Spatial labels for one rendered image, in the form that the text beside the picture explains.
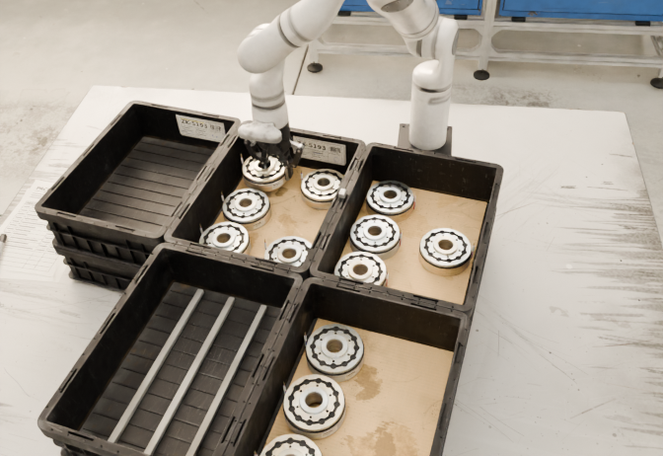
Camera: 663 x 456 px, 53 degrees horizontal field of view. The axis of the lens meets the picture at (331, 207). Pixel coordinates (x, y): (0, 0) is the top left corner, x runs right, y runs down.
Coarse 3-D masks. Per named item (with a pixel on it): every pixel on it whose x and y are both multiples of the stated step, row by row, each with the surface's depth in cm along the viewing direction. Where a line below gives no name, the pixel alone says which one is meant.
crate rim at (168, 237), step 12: (252, 120) 154; (300, 132) 150; (312, 132) 150; (228, 144) 148; (360, 144) 146; (360, 156) 143; (216, 168) 142; (348, 168) 141; (204, 180) 140; (348, 180) 138; (336, 192) 135; (192, 204) 135; (336, 204) 133; (180, 216) 132; (324, 228) 128; (168, 240) 128; (180, 240) 128; (216, 252) 125; (228, 252) 125; (312, 252) 124; (264, 264) 122; (276, 264) 123
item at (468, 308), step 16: (368, 144) 146; (384, 144) 146; (448, 160) 142; (464, 160) 141; (352, 176) 139; (496, 176) 137; (496, 192) 133; (336, 208) 132; (336, 224) 129; (480, 240) 125; (320, 256) 123; (480, 256) 122; (320, 272) 120; (480, 272) 119; (368, 288) 117; (384, 288) 117; (432, 304) 114; (448, 304) 114; (464, 304) 114
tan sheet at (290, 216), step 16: (304, 176) 154; (272, 192) 151; (288, 192) 150; (272, 208) 147; (288, 208) 147; (304, 208) 147; (272, 224) 144; (288, 224) 143; (304, 224) 143; (320, 224) 143; (256, 240) 140; (272, 240) 140; (256, 256) 137
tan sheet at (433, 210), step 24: (432, 192) 149; (360, 216) 144; (432, 216) 143; (456, 216) 143; (480, 216) 143; (408, 240) 139; (408, 264) 134; (408, 288) 130; (432, 288) 129; (456, 288) 129
